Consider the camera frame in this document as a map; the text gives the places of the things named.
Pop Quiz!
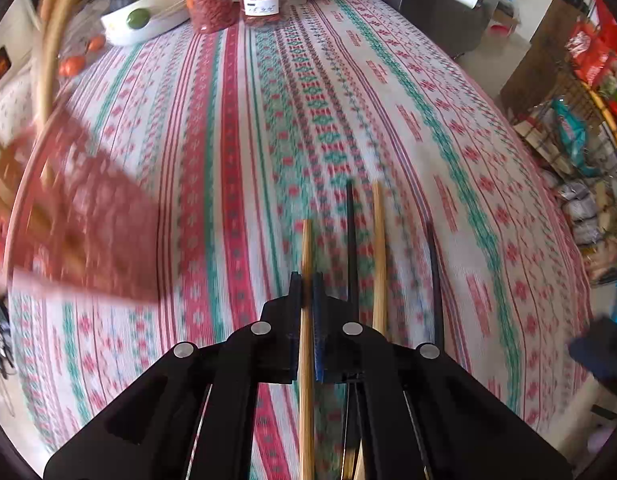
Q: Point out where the patterned red green tablecloth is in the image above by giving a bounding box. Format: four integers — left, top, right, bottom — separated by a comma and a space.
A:
13, 0, 590, 450

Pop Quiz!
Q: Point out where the white bowl with squash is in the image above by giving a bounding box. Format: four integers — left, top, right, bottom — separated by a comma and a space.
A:
100, 0, 189, 47

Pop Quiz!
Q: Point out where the grey refrigerator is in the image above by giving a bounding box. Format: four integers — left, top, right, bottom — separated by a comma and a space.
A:
382, 0, 499, 58

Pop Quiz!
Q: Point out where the wooden chopstick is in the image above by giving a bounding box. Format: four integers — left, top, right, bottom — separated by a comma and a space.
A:
298, 219, 315, 480
34, 0, 81, 132
372, 180, 387, 336

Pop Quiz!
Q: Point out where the clear jar with tangerines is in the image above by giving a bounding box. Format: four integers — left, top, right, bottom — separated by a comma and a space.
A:
57, 1, 107, 79

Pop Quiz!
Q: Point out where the black wire rack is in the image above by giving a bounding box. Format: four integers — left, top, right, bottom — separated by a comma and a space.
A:
509, 6, 617, 285

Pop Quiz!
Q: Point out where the brown cardboard box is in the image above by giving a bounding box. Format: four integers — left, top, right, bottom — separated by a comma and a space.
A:
499, 0, 589, 118

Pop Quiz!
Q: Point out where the pink perforated utensil holder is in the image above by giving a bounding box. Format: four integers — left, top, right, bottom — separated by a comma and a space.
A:
0, 107, 159, 302

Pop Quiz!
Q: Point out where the black chopstick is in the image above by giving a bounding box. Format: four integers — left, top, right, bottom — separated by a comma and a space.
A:
339, 178, 363, 480
427, 222, 445, 350

